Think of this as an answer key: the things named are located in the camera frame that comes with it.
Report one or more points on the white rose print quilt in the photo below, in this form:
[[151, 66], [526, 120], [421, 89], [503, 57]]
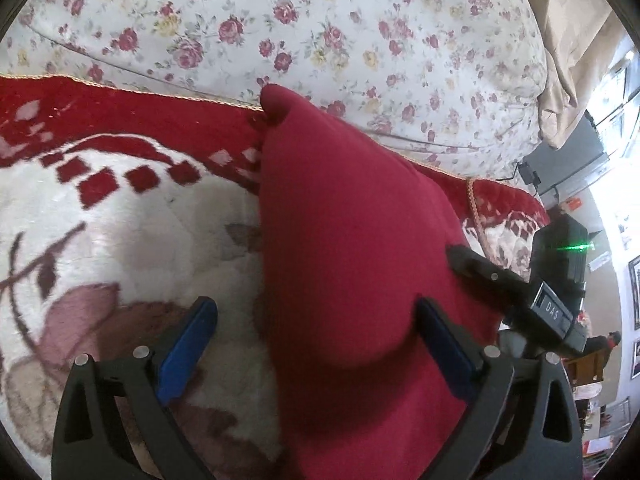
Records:
[[300, 20]]

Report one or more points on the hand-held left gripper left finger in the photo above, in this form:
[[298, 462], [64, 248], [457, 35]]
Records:
[[185, 347]]

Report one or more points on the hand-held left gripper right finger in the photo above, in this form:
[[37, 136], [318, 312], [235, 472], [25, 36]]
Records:
[[445, 350]]

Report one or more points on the black framed wall picture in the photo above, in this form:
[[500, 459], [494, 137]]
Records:
[[636, 360], [635, 292]]

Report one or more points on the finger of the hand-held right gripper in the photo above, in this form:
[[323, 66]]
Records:
[[485, 275]]

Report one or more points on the beige curtain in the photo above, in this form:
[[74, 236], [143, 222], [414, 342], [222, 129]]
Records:
[[570, 50]]

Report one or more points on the red knit garment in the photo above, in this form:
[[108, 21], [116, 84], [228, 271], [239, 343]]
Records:
[[350, 235]]

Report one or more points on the red and white floral blanket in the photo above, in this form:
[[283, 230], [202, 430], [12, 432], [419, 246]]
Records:
[[125, 220]]

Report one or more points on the black power adapter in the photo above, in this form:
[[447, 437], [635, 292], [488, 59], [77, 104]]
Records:
[[529, 172]]

